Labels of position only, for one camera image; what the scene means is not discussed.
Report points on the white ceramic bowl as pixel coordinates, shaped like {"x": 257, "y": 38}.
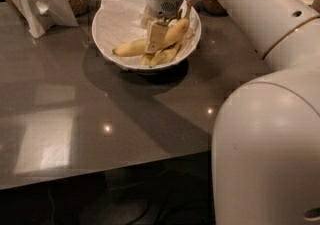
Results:
{"x": 189, "y": 44}

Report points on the yellow banana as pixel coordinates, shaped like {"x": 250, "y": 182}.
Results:
{"x": 175, "y": 33}
{"x": 165, "y": 55}

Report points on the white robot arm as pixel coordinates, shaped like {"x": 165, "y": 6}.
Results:
{"x": 266, "y": 137}

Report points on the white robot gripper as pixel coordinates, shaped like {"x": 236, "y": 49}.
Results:
{"x": 160, "y": 3}

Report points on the white paper bowl liner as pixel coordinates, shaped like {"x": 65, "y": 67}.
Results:
{"x": 117, "y": 22}

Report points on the right glass jar of nuts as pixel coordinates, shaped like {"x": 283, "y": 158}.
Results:
{"x": 214, "y": 7}

